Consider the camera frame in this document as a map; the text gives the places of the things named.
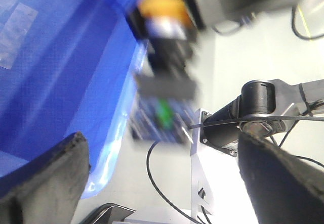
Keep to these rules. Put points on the black robot arm base joint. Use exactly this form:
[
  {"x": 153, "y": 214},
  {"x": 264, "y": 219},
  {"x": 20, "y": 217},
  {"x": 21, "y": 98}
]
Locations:
[{"x": 263, "y": 108}]

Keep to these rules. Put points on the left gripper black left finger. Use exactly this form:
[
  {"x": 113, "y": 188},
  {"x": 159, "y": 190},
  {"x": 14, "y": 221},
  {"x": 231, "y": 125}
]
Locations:
[{"x": 48, "y": 188}]

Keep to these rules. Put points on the yellow push button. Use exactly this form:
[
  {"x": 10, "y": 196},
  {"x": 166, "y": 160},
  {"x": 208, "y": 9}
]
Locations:
[{"x": 163, "y": 107}]

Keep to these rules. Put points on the left blue plastic crate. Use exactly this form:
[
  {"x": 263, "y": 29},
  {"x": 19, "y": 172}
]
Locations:
[{"x": 66, "y": 66}]

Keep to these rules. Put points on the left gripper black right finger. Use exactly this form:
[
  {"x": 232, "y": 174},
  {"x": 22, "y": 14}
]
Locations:
[{"x": 281, "y": 188}]

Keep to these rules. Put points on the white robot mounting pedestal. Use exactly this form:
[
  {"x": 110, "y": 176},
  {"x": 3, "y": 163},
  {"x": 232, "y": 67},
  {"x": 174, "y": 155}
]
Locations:
[{"x": 218, "y": 193}]

